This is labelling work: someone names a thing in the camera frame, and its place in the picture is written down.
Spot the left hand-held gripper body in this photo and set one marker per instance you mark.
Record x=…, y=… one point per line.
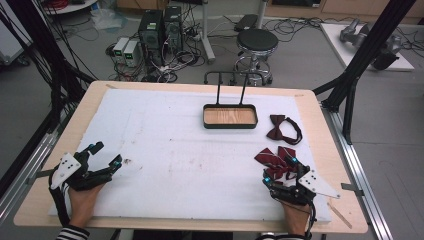
x=68, y=166

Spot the person's left hand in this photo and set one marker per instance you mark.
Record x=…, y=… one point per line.
x=81, y=205

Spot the white foam mat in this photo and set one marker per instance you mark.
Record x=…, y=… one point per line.
x=183, y=150

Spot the round white table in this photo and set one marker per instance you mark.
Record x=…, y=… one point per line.
x=73, y=8

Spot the grey power supply unit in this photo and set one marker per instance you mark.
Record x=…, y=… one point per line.
x=131, y=53
x=120, y=48

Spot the white floor platform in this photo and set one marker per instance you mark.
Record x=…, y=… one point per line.
x=336, y=43

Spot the large black computer tower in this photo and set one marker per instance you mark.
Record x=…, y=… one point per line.
x=150, y=33

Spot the thin wooden stick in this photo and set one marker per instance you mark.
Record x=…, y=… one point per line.
x=340, y=216

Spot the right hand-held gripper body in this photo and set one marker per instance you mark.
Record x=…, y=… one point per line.
x=316, y=185

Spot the black flat case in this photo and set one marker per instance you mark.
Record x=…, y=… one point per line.
x=246, y=22

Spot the striped red bow tie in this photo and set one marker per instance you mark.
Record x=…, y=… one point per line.
x=271, y=161

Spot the aluminium table rail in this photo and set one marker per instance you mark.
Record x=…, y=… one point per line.
x=30, y=160
x=360, y=180

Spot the dark red bow tie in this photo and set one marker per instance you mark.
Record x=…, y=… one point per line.
x=276, y=128

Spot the black round stool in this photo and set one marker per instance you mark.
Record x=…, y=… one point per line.
x=257, y=39

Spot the black frame post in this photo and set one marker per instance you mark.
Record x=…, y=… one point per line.
x=376, y=40
x=50, y=60

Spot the person's right hand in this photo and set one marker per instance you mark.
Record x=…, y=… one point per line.
x=297, y=218

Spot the slim black computer tower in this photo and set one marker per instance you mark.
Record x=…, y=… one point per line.
x=173, y=28

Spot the grey metal desk leg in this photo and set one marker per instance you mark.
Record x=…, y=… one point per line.
x=207, y=43

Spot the clear plastic bag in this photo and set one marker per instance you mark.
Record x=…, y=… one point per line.
x=108, y=18

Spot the black rack with wooden tray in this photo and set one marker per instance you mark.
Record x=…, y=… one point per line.
x=230, y=116

